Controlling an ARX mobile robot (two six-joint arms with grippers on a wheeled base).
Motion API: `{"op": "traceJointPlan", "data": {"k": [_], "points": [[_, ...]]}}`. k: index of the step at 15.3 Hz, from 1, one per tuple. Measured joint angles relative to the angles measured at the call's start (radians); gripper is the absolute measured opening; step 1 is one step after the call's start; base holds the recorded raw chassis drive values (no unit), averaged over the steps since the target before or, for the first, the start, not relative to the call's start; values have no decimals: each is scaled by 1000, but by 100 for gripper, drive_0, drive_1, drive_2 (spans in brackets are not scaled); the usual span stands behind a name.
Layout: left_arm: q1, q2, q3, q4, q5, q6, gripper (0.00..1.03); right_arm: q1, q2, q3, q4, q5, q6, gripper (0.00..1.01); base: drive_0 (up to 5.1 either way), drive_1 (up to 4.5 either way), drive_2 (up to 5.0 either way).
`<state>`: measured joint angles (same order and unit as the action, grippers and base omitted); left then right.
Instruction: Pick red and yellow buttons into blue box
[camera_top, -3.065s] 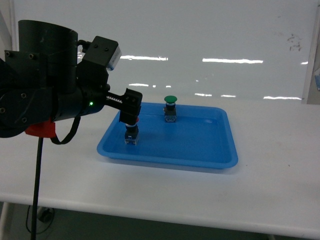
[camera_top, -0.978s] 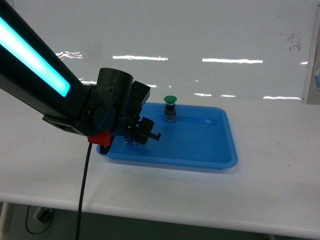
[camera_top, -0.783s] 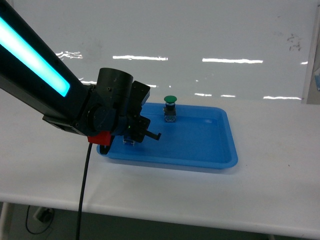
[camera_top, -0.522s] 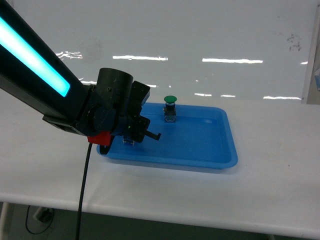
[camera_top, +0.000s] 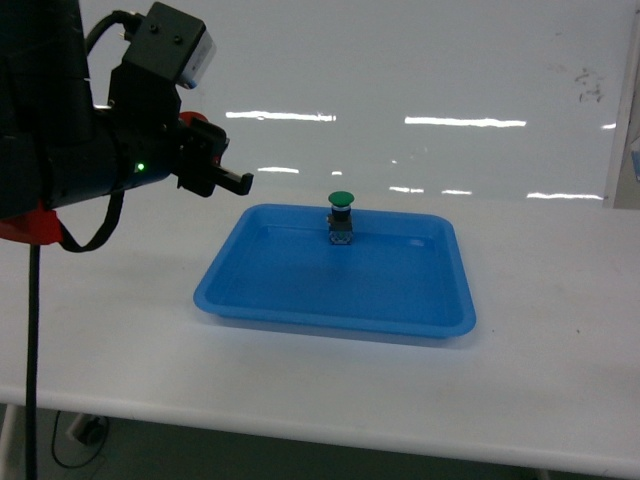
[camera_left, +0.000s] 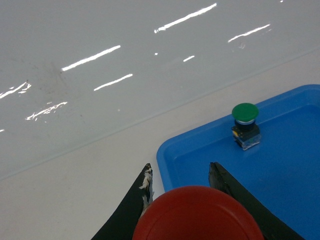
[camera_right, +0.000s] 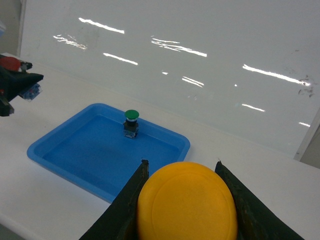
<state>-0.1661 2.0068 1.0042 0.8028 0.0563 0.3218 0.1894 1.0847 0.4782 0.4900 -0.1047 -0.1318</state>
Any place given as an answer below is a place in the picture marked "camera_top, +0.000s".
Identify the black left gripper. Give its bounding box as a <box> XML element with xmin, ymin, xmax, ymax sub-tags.
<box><xmin>96</xmin><ymin>64</ymin><xmax>254</xmax><ymax>197</ymax></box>

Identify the red mushroom push button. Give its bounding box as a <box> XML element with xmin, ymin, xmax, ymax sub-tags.
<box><xmin>179</xmin><ymin>111</ymin><xmax>208</xmax><ymax>128</ymax></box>

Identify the green mushroom push button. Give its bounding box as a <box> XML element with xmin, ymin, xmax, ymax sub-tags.
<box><xmin>327</xmin><ymin>191</ymin><xmax>355</xmax><ymax>245</ymax></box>

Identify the white whiteboard panel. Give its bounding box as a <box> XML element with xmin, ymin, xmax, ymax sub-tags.
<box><xmin>177</xmin><ymin>1</ymin><xmax>636</xmax><ymax>210</ymax></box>

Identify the blue plastic tray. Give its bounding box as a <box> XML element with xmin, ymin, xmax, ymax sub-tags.
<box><xmin>194</xmin><ymin>204</ymin><xmax>476</xmax><ymax>339</ymax></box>

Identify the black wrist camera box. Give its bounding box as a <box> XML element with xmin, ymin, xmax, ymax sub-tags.
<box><xmin>123</xmin><ymin>2</ymin><xmax>216</xmax><ymax>90</ymax></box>

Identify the black cable under table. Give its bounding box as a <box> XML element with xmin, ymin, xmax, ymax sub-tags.
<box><xmin>51</xmin><ymin>410</ymin><xmax>109</xmax><ymax>471</ymax></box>

